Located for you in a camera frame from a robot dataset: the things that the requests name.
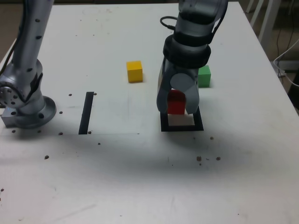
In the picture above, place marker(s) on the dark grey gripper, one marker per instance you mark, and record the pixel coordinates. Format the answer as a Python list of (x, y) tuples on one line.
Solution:
[(187, 70)]

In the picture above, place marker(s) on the white furniture leg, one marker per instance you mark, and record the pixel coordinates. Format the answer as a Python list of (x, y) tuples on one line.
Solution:
[(268, 21), (257, 11), (250, 5)]

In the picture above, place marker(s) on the green cube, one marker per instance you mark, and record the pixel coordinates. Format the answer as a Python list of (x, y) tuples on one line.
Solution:
[(205, 77)]

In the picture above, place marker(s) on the red cube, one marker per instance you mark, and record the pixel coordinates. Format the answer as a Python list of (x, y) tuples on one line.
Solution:
[(176, 105)]

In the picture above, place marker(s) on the black tape square outline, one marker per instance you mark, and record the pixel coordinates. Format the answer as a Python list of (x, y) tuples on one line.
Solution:
[(177, 128)]

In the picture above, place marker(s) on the yellow cube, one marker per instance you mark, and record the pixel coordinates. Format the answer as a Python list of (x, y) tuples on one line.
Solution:
[(134, 72)]

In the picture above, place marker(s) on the black tape strip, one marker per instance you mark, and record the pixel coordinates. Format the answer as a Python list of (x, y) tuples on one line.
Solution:
[(86, 112)]

